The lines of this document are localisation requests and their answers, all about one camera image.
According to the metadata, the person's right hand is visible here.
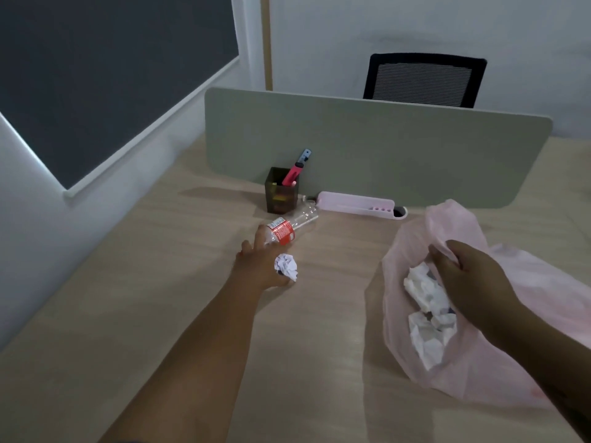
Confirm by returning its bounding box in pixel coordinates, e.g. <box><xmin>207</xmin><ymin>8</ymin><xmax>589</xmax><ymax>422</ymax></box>
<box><xmin>428</xmin><ymin>240</ymin><xmax>530</xmax><ymax>340</ymax></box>

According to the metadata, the person's left hand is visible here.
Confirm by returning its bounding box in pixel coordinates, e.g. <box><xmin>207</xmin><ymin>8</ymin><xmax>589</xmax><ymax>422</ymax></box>
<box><xmin>230</xmin><ymin>224</ymin><xmax>296</xmax><ymax>291</ymax></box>

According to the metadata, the white paper ball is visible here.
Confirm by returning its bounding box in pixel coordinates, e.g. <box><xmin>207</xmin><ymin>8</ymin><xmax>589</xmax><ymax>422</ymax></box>
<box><xmin>274</xmin><ymin>253</ymin><xmax>299</xmax><ymax>282</ymax></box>

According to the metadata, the pink plastic bag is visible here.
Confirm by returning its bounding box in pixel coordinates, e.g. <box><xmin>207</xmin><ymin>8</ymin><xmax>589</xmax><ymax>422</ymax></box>
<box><xmin>381</xmin><ymin>199</ymin><xmax>591</xmax><ymax>409</ymax></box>

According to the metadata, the person's left forearm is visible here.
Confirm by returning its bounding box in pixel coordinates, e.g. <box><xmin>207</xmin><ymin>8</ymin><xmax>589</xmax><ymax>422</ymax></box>
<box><xmin>98</xmin><ymin>271</ymin><xmax>267</xmax><ymax>443</ymax></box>

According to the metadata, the person's right forearm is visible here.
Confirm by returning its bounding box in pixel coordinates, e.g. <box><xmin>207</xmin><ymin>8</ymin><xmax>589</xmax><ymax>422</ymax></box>
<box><xmin>488</xmin><ymin>290</ymin><xmax>591</xmax><ymax>441</ymax></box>

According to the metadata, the clear bottle with red label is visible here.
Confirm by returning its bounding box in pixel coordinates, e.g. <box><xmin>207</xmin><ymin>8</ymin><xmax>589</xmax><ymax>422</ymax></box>
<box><xmin>265</xmin><ymin>200</ymin><xmax>320</xmax><ymax>246</ymax></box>

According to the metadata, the crumpled white paper wad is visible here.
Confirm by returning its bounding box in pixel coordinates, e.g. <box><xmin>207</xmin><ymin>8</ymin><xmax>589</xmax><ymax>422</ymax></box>
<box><xmin>408</xmin><ymin>310</ymin><xmax>458</xmax><ymax>371</ymax></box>
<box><xmin>403</xmin><ymin>262</ymin><xmax>451</xmax><ymax>314</ymax></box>

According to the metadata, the dark translucent pen holder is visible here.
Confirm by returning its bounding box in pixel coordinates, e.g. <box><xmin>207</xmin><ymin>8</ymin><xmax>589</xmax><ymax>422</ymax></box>
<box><xmin>264</xmin><ymin>167</ymin><xmax>299</xmax><ymax>215</ymax></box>

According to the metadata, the red utility knife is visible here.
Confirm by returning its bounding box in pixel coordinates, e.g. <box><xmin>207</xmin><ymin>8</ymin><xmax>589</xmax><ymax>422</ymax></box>
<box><xmin>282</xmin><ymin>149</ymin><xmax>312</xmax><ymax>187</ymax></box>

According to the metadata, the grey-green desk divider panel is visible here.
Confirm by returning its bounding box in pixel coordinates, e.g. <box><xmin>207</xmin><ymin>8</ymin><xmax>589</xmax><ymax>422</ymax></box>
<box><xmin>204</xmin><ymin>87</ymin><xmax>554</xmax><ymax>209</ymax></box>

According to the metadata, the black mesh office chair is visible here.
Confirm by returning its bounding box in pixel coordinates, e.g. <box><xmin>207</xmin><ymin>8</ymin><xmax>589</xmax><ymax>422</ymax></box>
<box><xmin>362</xmin><ymin>53</ymin><xmax>488</xmax><ymax>109</ymax></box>

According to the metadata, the wooden door frame strip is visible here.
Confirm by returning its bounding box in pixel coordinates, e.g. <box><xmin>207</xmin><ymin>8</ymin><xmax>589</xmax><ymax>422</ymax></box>
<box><xmin>260</xmin><ymin>0</ymin><xmax>273</xmax><ymax>92</ymax></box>

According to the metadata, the dark window with white frame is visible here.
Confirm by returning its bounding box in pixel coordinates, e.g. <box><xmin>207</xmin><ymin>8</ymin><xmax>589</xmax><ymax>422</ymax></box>
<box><xmin>0</xmin><ymin>0</ymin><xmax>241</xmax><ymax>199</ymax></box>

